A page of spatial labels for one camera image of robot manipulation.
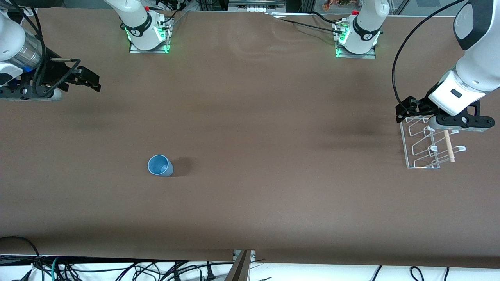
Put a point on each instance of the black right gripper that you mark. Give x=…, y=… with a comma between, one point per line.
x=56, y=73

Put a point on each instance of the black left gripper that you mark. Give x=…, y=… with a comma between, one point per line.
x=424, y=105

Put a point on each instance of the blue plastic cup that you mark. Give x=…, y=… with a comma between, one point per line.
x=160, y=166

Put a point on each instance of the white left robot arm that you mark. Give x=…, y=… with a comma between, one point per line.
x=476, y=66

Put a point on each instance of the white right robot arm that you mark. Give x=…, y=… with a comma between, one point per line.
x=15, y=39

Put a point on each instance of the red orange leafy object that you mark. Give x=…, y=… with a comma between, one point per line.
x=340, y=3

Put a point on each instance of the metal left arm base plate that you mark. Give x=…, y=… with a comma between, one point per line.
x=355, y=56

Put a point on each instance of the aluminium frame with sockets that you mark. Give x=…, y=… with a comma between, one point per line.
x=256, y=3

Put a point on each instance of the metal table frame bracket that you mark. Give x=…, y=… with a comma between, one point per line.
x=240, y=267

